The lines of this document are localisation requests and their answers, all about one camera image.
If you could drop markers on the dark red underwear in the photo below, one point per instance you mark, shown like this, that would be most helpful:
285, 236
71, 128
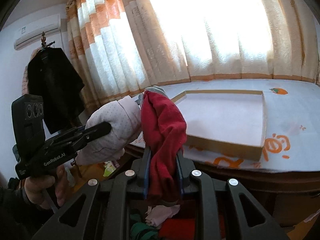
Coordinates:
164, 131

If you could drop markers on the light pink underwear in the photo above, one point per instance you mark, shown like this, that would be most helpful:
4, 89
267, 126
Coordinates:
158, 214

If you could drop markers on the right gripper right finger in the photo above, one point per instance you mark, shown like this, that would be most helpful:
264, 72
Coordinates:
184, 168

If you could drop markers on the orange cream patterned curtain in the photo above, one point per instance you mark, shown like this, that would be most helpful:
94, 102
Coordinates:
121, 47

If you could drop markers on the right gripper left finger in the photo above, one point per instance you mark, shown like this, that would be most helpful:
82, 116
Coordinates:
141, 168

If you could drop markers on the shallow cardboard tray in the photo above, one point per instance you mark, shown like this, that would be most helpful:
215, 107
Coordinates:
231, 122

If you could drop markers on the black hanging coat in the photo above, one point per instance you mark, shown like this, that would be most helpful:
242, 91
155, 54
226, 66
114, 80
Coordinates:
52, 76

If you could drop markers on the green black striped underwear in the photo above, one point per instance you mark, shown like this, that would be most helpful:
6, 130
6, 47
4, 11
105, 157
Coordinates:
141, 231

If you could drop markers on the person left hand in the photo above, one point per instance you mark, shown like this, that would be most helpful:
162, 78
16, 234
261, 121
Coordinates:
35, 188

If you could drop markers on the white persimmon print tablecloth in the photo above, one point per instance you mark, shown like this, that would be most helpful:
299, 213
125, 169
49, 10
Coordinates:
292, 135

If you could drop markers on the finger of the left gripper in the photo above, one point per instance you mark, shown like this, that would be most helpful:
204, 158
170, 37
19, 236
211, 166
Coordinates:
90, 134

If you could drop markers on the bright red underwear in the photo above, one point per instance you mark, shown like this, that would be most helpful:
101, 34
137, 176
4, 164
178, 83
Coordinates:
180, 228

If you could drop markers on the pink dotted underwear roll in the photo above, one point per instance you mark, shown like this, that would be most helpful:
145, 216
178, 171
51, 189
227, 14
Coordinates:
124, 117

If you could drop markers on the white wall air conditioner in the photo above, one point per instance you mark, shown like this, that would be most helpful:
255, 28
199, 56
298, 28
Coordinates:
34, 30

